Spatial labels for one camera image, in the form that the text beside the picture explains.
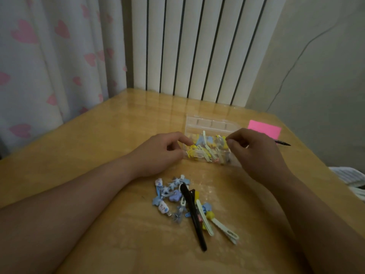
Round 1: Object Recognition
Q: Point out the person's left hand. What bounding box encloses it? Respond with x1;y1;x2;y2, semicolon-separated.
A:
125;132;194;181

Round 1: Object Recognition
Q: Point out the person's right hand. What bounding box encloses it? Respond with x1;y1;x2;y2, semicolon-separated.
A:
226;128;291;188

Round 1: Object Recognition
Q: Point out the clear plastic zip bag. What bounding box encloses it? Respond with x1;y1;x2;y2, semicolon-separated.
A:
182;115;243;168

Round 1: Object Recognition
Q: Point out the person's left forearm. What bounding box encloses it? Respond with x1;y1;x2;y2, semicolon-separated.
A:
0;155;137;274

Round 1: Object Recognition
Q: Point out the person's right forearm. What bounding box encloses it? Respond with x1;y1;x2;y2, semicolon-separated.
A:
269;172;365;274

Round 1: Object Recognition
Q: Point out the bunch of bagged hair clips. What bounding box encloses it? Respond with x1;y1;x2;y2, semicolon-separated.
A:
185;130;232;166

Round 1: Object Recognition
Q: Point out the pink sticky note pad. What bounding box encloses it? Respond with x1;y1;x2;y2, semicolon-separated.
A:
247;120;282;140

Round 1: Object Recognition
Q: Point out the pile of small hair clips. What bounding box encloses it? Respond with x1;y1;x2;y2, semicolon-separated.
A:
152;174;215;231

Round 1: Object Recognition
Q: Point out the long black hair clip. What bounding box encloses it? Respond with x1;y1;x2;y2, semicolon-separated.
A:
179;183;208;252

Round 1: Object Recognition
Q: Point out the slim white hair clip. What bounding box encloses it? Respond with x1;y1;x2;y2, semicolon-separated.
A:
196;199;215;237

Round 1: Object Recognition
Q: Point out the wide white hair clip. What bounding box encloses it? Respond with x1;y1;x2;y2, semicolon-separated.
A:
211;217;240;245

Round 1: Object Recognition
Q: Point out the white ribbed radiator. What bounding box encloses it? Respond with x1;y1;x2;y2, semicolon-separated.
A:
131;0;287;108

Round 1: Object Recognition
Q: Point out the white striped cloth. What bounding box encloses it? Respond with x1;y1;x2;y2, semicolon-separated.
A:
329;166;365;202

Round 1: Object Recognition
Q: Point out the white curtain with pink hearts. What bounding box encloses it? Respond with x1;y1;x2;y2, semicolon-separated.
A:
0;0;128;159

